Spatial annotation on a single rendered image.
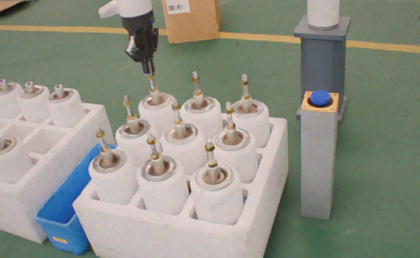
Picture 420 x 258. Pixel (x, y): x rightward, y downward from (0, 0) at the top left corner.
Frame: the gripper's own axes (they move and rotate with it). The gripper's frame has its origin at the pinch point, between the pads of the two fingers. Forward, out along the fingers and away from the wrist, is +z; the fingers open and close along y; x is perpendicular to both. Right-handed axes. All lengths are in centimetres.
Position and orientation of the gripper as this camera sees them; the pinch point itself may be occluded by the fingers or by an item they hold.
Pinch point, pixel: (148, 66)
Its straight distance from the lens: 102.2
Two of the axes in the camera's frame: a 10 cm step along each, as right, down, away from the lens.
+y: 3.6, -5.6, 7.5
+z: 1.3, 8.2, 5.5
